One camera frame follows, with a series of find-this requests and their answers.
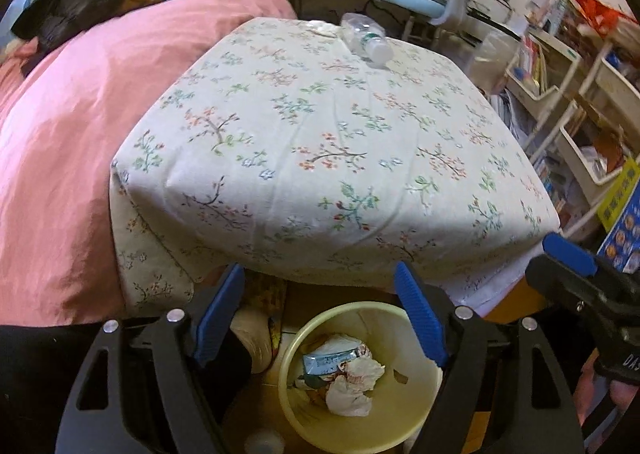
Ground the translucent grey plastic bag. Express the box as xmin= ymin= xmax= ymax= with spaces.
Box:
xmin=470 ymin=31 xmax=518 ymax=84

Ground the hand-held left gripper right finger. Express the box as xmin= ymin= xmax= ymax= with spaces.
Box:
xmin=394 ymin=261 xmax=586 ymax=454

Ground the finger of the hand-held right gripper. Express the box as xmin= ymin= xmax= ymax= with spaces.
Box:
xmin=525 ymin=233 xmax=640 ymax=335

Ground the floral tablecloth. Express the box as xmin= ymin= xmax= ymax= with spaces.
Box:
xmin=109 ymin=18 xmax=561 ymax=315

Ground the pink blanket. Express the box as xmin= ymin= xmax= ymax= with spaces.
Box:
xmin=0 ymin=0 xmax=298 ymax=325

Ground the pale yellow trash bin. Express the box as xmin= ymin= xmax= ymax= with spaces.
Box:
xmin=277 ymin=301 xmax=446 ymax=454

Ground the blue-grey crumpled wrapper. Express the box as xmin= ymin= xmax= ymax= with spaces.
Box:
xmin=301 ymin=338 xmax=371 ymax=380

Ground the small white crumpled tissue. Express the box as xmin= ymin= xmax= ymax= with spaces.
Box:
xmin=305 ymin=20 xmax=341 ymax=38

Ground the black jacket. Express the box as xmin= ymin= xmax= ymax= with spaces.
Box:
xmin=10 ymin=0 xmax=151 ymax=42

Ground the yellow and blue printed box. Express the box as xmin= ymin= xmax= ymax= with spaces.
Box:
xmin=597 ymin=159 xmax=640 ymax=275

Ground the clear plastic bottle green label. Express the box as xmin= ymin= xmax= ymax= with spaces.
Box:
xmin=341 ymin=12 xmax=395 ymax=68

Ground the white bookshelf with books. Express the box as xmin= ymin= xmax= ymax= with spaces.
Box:
xmin=505 ymin=0 xmax=640 ymax=245

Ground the orange plastic bag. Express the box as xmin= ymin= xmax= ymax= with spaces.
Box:
xmin=565 ymin=0 xmax=640 ymax=34

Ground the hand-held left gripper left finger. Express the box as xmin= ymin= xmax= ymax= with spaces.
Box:
xmin=57 ymin=264 xmax=246 ymax=454

